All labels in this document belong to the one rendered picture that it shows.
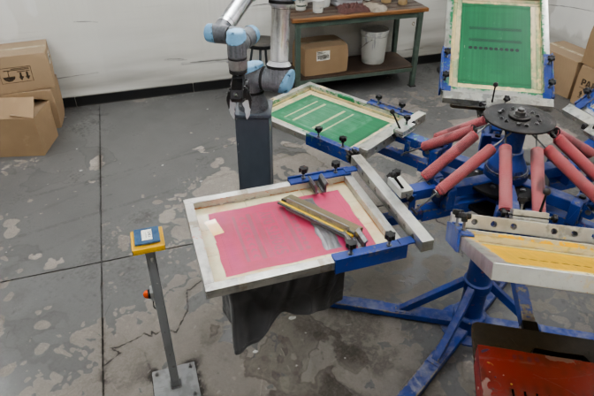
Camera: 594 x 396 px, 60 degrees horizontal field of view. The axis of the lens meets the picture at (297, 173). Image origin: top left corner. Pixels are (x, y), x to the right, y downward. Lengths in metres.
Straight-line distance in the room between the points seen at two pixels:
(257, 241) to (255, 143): 0.67
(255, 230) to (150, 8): 3.77
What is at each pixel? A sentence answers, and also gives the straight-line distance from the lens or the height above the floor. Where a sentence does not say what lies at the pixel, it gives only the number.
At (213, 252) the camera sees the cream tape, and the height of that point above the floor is 0.95.
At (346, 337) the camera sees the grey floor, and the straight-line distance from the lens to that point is 3.03.
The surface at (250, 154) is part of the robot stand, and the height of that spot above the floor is 0.97.
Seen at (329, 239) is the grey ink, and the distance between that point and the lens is 2.11.
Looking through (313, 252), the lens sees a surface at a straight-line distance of 2.06.
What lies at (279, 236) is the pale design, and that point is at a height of 0.95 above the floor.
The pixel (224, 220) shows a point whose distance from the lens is 2.24.
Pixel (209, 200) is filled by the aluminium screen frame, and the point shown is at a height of 0.99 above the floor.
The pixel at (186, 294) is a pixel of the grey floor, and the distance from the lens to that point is 3.30.
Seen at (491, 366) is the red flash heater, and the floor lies 1.10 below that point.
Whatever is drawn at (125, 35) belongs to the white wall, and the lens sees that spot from 5.67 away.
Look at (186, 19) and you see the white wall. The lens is 5.67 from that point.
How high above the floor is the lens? 2.30
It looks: 32 degrees down
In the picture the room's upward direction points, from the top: straight up
